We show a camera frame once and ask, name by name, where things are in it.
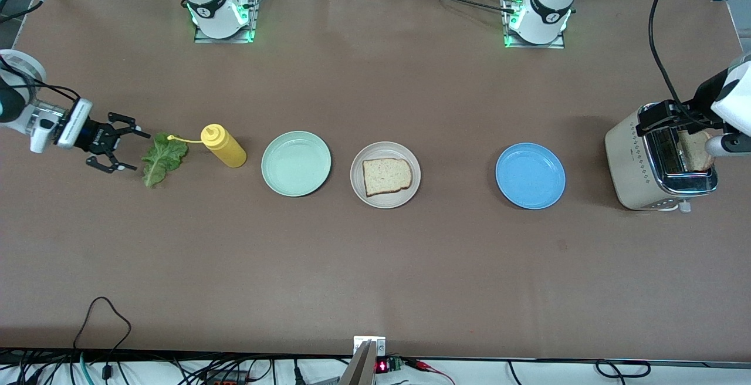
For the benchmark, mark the small metal mounting bracket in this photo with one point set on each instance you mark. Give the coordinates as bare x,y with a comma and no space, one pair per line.
380,345

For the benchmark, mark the brown bread slice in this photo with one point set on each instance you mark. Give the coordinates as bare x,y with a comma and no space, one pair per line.
695,153
387,176

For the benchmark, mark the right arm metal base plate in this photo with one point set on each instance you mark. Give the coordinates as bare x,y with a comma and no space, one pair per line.
256,3

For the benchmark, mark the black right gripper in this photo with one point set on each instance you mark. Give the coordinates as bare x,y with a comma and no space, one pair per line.
97,137

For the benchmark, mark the grey metal bar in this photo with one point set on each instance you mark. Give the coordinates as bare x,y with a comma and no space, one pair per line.
359,370

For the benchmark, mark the yellow mustard squeeze bottle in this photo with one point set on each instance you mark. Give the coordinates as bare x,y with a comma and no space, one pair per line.
226,150

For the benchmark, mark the light green plate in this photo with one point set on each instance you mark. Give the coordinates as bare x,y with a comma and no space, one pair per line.
296,165

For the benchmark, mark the blue plate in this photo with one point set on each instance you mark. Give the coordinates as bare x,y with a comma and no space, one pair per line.
531,176

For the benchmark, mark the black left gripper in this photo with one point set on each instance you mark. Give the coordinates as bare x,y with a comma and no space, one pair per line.
702,97

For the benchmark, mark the circuit board with red display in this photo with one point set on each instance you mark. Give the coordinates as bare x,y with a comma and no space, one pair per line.
390,365

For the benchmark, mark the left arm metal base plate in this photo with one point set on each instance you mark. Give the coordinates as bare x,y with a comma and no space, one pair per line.
554,45

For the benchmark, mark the beige chrome toaster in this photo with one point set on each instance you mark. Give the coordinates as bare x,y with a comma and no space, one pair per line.
628,162

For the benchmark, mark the green lettuce leaf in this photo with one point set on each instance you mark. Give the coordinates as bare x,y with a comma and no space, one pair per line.
164,159

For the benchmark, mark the beige plate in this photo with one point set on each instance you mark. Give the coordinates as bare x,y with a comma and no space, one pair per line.
386,203

